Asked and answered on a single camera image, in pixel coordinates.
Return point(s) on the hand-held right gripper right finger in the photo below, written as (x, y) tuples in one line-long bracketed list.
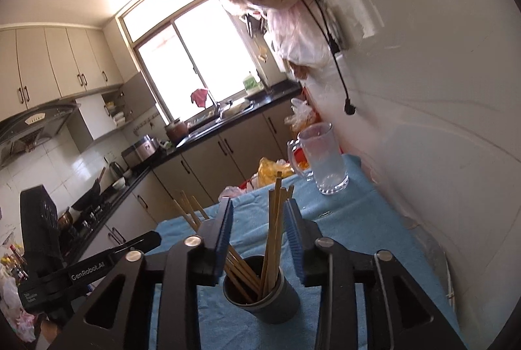
[(293, 244)]

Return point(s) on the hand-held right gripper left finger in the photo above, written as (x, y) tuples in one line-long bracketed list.
[(224, 240)]

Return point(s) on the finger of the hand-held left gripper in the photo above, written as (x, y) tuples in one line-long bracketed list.
[(142, 241)]

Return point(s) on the bunch of wooden chopsticks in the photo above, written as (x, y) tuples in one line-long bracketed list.
[(273, 219)]

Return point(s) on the dark grey cup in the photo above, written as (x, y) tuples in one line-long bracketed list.
[(276, 305)]

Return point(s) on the red plastic bag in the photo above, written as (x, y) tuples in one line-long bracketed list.
[(240, 191)]

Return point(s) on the gas stove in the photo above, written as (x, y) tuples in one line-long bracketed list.
[(91, 219)]

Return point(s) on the black wok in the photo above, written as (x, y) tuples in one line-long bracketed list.
[(87, 197)]

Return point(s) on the white bowl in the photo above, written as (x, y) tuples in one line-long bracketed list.
[(119, 183)]

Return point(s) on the blue towel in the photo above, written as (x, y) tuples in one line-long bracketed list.
[(358, 236)]

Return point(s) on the white plastic bag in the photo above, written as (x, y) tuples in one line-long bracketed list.
[(14, 305)]

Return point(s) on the yellow plastic bag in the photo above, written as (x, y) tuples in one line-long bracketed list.
[(274, 171)]

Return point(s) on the kettle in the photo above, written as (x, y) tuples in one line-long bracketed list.
[(117, 169)]

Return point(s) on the clear glass mug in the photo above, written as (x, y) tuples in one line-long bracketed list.
[(325, 162)]

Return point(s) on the silver rice cooker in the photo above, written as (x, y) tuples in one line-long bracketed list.
[(140, 152)]

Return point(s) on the black kitchen countertop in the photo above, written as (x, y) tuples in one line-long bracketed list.
[(171, 154)]

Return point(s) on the beige kitchen base cabinets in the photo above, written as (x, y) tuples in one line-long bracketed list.
[(244, 146)]

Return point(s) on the range hood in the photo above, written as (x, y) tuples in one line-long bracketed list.
[(32, 122)]

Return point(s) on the brown clay pot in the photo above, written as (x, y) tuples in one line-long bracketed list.
[(177, 130)]

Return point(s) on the sink with faucet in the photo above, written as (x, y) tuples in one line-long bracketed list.
[(219, 114)]

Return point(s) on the orange plastic bag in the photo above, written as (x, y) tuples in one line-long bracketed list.
[(301, 114)]

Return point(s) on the red cloth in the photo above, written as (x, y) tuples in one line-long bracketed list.
[(199, 97)]

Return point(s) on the green bottle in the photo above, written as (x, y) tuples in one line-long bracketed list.
[(251, 85)]

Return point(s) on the kitchen window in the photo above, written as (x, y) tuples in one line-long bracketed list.
[(195, 44)]

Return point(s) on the pink hanging plastic bag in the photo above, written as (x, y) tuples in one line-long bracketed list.
[(301, 36)]

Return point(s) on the beige upper wall cabinets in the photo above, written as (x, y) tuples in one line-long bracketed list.
[(53, 65)]

